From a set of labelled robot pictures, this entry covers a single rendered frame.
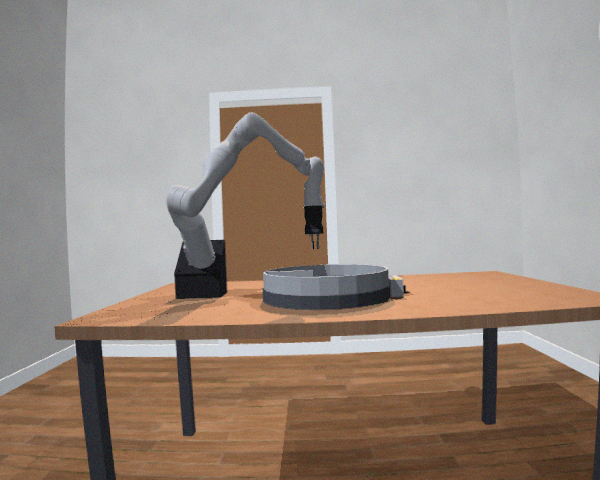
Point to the grey round turntable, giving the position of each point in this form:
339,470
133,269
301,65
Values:
327,287

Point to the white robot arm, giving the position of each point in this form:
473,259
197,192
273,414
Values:
185,204

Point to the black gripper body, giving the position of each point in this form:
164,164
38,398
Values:
313,213

